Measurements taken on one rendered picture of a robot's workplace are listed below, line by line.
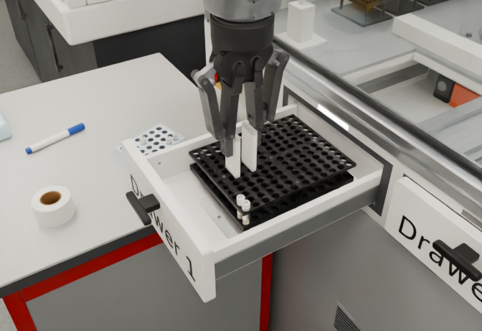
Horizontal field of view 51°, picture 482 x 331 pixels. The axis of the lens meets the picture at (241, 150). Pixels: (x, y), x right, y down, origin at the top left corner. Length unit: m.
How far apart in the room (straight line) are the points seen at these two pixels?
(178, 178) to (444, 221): 0.45
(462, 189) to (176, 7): 1.08
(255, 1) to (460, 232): 0.42
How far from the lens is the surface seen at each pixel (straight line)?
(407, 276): 0.92
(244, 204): 0.75
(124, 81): 1.38
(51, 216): 0.97
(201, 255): 0.67
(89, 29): 1.50
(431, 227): 0.79
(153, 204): 0.76
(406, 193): 0.80
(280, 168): 0.83
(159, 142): 1.08
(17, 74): 3.21
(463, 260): 0.74
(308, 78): 0.92
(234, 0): 0.55
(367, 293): 1.04
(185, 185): 0.90
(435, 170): 0.77
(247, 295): 1.31
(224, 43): 0.59
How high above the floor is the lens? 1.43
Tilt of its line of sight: 38 degrees down
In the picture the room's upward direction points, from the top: straight up
